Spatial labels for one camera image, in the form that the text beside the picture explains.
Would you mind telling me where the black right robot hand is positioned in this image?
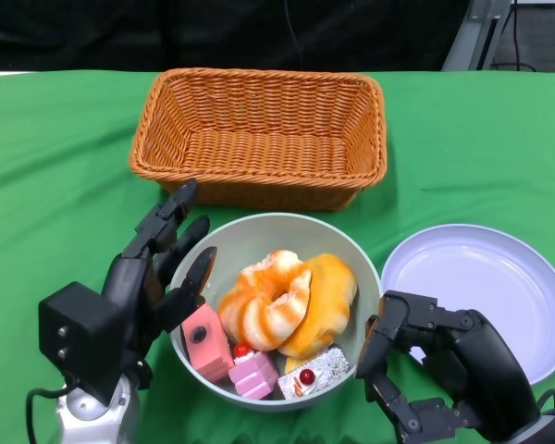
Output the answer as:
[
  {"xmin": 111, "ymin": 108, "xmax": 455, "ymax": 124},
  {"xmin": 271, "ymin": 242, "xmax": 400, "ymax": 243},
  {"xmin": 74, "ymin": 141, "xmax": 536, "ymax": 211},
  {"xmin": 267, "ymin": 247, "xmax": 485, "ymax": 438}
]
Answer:
[{"xmin": 355, "ymin": 290, "xmax": 540, "ymax": 444}]

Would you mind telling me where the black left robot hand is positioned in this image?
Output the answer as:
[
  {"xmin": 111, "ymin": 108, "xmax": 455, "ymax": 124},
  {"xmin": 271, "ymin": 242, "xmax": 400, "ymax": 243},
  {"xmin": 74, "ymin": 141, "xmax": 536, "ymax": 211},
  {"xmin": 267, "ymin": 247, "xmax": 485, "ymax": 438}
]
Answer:
[{"xmin": 102, "ymin": 179, "xmax": 218, "ymax": 390}]

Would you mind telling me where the orange white striped bread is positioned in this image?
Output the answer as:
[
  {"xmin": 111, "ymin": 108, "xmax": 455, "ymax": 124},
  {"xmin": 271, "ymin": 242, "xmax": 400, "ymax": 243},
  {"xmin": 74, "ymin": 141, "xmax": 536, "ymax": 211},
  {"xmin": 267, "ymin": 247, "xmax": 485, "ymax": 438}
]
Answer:
[{"xmin": 217, "ymin": 249, "xmax": 314, "ymax": 352}]

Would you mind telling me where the grey-green bowl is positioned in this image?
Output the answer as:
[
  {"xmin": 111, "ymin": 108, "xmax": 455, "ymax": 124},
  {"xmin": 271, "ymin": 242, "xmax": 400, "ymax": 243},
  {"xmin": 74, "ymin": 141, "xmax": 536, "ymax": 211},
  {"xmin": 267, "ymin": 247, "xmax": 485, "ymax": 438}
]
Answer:
[{"xmin": 168, "ymin": 211, "xmax": 383, "ymax": 413}]

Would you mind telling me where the plain golden bread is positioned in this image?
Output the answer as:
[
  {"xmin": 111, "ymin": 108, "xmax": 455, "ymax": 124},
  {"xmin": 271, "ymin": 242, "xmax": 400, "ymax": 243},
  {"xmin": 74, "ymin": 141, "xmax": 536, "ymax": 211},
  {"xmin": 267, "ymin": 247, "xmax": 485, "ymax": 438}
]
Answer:
[{"xmin": 277, "ymin": 253, "xmax": 358, "ymax": 361}]

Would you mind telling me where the lavender plate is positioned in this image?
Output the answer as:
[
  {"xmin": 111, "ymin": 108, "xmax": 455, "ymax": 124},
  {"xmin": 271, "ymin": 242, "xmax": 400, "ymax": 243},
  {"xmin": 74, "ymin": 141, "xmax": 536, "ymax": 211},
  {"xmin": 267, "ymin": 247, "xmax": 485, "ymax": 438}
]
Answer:
[
  {"xmin": 536, "ymin": 388, "xmax": 555, "ymax": 415},
  {"xmin": 379, "ymin": 224, "xmax": 555, "ymax": 386}
]

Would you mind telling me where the salmon pink cake slice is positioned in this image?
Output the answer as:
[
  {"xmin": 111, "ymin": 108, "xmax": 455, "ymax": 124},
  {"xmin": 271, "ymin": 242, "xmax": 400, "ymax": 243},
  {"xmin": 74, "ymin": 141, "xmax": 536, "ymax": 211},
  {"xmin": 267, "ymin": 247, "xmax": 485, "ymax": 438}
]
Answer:
[{"xmin": 180, "ymin": 303, "xmax": 235, "ymax": 383}]

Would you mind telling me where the magenta pink cake slice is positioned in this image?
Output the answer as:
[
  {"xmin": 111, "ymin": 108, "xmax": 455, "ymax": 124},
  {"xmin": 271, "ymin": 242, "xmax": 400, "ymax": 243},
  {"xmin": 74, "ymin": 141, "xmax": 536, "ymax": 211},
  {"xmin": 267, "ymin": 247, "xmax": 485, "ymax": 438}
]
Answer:
[{"xmin": 228, "ymin": 341, "xmax": 280, "ymax": 401}]

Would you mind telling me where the white chocolate cake slice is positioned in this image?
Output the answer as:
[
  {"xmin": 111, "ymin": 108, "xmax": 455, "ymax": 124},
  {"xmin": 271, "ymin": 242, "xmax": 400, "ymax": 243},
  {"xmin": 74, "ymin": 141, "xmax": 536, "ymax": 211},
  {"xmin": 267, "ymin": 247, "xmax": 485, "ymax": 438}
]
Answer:
[{"xmin": 277, "ymin": 347, "xmax": 352, "ymax": 401}]

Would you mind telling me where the orange wicker basket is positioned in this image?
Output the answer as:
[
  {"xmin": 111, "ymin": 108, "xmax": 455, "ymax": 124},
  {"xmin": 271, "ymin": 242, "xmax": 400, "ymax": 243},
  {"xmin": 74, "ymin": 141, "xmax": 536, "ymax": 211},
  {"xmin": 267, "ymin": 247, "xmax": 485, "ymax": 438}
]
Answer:
[{"xmin": 128, "ymin": 68, "xmax": 389, "ymax": 212}]

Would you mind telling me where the green tablecloth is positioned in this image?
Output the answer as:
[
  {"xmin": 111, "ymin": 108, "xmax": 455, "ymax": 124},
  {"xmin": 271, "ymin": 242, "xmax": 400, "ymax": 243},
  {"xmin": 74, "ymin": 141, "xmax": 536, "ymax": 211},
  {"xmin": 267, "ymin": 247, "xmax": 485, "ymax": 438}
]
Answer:
[{"xmin": 0, "ymin": 68, "xmax": 555, "ymax": 444}]

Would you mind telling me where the black backdrop curtain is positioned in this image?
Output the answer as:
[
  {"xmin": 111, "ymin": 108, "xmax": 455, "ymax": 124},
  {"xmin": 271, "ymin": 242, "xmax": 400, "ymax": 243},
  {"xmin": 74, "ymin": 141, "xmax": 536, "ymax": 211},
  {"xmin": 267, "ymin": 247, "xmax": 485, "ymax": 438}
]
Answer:
[{"xmin": 0, "ymin": 0, "xmax": 471, "ymax": 73}]

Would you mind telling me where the grey metal stand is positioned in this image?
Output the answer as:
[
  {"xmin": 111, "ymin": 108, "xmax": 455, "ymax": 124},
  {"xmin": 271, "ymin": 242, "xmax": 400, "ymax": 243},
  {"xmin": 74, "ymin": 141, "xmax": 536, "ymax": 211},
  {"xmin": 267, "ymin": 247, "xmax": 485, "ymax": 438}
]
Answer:
[{"xmin": 441, "ymin": 0, "xmax": 512, "ymax": 71}]

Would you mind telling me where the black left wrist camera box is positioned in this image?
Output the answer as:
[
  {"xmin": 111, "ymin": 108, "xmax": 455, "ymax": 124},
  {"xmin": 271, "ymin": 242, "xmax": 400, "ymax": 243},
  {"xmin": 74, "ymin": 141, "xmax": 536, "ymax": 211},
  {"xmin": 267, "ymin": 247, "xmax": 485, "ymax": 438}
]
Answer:
[{"xmin": 38, "ymin": 280, "xmax": 135, "ymax": 407}]

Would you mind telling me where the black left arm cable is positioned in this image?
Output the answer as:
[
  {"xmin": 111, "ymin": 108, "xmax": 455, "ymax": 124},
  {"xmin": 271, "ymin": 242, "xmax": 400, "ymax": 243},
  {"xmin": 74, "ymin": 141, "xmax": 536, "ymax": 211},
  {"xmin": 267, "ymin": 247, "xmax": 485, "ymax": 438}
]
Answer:
[{"xmin": 25, "ymin": 386, "xmax": 75, "ymax": 444}]

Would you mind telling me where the thin black hanging cable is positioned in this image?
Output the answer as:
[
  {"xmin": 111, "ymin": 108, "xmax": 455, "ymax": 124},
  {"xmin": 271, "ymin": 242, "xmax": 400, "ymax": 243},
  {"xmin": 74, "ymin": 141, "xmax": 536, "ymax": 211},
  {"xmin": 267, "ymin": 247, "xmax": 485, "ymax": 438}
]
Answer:
[{"xmin": 281, "ymin": 0, "xmax": 305, "ymax": 70}]

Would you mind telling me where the black floor cable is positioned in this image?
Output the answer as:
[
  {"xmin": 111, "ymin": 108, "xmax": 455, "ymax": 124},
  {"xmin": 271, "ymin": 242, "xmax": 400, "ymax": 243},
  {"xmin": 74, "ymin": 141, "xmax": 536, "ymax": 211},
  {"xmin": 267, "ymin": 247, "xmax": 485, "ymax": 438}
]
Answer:
[{"xmin": 489, "ymin": 0, "xmax": 537, "ymax": 73}]

